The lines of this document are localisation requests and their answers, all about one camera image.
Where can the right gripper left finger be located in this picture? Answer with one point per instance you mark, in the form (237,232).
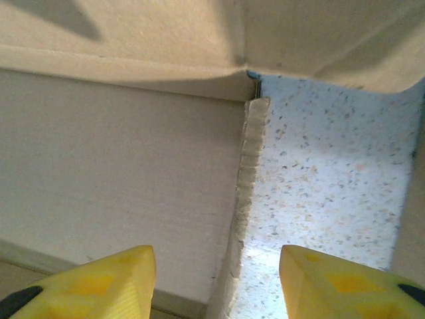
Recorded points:
(99,289)

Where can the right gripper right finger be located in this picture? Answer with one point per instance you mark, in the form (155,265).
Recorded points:
(348,292)

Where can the brown cardboard box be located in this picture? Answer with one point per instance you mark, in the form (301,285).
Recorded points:
(116,159)

